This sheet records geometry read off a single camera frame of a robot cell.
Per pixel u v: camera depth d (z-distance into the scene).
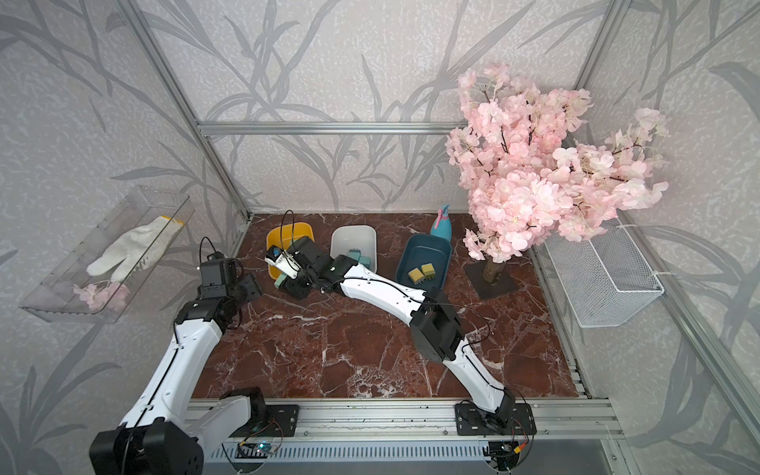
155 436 0.39
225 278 0.62
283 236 1.05
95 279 0.62
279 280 0.80
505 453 0.71
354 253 1.07
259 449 0.70
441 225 1.01
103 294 0.60
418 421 0.75
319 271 0.64
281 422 0.74
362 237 1.11
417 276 0.98
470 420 0.74
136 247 0.68
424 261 1.03
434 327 0.52
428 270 1.01
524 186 0.51
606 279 0.60
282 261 0.71
